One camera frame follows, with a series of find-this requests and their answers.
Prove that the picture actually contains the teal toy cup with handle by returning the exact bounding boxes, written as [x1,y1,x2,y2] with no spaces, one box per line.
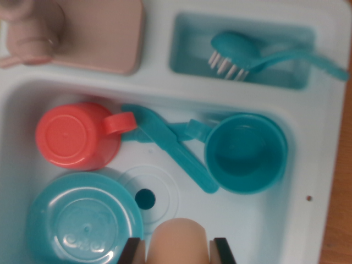
[183,113,289,195]

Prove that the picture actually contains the red toy cup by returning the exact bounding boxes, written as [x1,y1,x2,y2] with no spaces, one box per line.
[35,102,138,171]

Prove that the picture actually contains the teal toy knife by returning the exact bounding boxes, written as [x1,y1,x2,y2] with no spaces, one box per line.
[121,103,220,194]

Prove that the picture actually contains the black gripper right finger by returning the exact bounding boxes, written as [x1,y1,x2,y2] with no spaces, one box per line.
[209,238,238,264]

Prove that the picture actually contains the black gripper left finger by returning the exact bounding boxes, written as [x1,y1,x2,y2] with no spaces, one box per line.
[118,238,146,264]

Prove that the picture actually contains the cream detergent bottle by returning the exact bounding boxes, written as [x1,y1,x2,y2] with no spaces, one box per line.
[145,218,211,264]

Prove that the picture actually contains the teal toy bowl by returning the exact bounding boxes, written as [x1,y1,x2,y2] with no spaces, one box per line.
[26,172,144,264]

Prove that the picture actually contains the teal toy fork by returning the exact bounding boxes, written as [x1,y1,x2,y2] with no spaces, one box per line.
[122,122,193,144]

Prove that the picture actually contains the grey toy faucet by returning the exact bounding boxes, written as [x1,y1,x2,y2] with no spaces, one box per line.
[0,0,144,75]

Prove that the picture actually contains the teal dish brush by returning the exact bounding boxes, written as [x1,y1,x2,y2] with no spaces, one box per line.
[208,30,349,81]

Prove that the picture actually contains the light blue toy sink unit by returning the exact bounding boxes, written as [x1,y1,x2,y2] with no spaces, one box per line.
[0,0,351,264]

